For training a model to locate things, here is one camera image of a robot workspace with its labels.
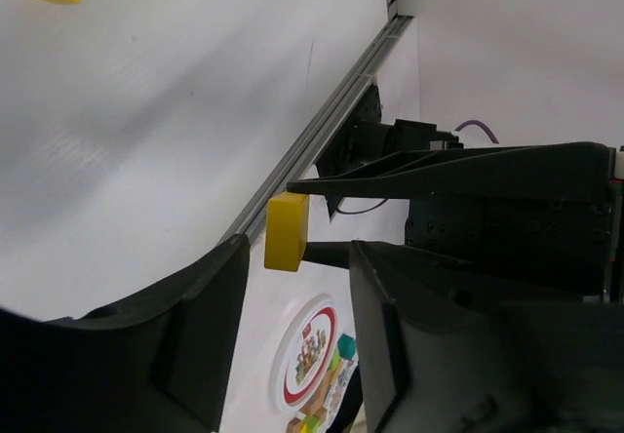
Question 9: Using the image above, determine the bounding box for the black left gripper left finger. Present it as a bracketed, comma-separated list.
[1, 235, 250, 432]

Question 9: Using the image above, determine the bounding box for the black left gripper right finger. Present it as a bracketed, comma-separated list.
[349, 241, 623, 432]

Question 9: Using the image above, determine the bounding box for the yellow cube block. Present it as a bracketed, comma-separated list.
[264, 191, 310, 272]

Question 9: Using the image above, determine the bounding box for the aluminium front rail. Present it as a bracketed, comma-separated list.
[219, 16, 412, 242]

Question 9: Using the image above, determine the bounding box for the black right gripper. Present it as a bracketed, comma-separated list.
[287, 142, 623, 301]

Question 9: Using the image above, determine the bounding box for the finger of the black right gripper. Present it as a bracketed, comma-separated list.
[302, 241, 351, 266]

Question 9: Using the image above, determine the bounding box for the round red white sticker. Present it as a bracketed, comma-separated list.
[268, 294, 358, 432]

